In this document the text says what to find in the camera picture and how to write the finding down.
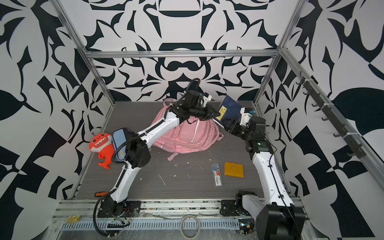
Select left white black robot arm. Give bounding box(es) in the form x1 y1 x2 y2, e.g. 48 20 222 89
100 87 220 213

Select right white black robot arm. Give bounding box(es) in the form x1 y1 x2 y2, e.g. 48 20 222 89
224 117 306 240

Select roll of clear tape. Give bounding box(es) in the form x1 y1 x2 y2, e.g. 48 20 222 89
180 215 201 240

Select pink student backpack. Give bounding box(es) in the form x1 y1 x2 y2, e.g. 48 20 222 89
153 117 224 161

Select orange handled tool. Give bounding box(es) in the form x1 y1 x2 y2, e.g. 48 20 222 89
94 192 108 198

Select blue pencil case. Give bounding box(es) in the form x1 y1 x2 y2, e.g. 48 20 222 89
112 128 132 162

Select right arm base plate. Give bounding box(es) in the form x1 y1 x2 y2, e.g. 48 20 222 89
220 200 250 217

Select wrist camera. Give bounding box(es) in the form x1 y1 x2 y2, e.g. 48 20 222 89
240 108 255 127
201 93 212 108

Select clear pen refill box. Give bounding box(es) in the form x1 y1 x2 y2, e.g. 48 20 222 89
212 163 222 187

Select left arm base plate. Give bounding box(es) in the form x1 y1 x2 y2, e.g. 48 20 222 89
97 201 142 218

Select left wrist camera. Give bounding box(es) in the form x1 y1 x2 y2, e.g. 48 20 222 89
201 93 212 108

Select yellow tape piece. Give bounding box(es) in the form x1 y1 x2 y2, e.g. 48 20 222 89
66 215 81 224

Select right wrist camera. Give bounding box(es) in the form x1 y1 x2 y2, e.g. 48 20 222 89
240 108 255 127

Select dark blue notebook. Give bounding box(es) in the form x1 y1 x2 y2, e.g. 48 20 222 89
214 96 242 129

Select red monster plush toy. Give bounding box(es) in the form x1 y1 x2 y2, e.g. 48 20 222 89
89 133 115 170

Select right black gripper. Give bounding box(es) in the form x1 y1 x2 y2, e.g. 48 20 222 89
223 118 254 143

